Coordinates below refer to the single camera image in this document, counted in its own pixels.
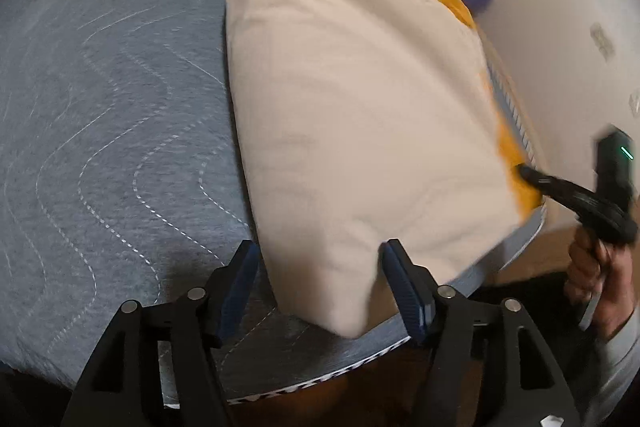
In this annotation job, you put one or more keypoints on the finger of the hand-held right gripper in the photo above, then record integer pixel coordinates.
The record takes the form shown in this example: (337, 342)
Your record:
(550, 187)

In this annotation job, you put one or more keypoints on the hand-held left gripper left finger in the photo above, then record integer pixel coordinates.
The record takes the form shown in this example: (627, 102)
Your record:
(240, 287)

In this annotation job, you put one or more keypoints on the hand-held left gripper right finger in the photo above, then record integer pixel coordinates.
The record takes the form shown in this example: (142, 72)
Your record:
(405, 297)

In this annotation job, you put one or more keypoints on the beige and orange jacket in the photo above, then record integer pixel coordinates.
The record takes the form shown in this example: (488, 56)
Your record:
(350, 107)

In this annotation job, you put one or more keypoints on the person's right forearm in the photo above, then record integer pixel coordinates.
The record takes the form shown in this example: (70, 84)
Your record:
(620, 372)

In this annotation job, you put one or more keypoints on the person's right hand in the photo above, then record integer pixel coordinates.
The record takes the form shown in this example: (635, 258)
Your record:
(617, 287)

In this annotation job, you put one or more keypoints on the grey quilted bed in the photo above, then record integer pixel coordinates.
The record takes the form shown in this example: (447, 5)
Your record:
(100, 107)

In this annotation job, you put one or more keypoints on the white wall socket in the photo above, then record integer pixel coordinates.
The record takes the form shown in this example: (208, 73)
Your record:
(635, 103)

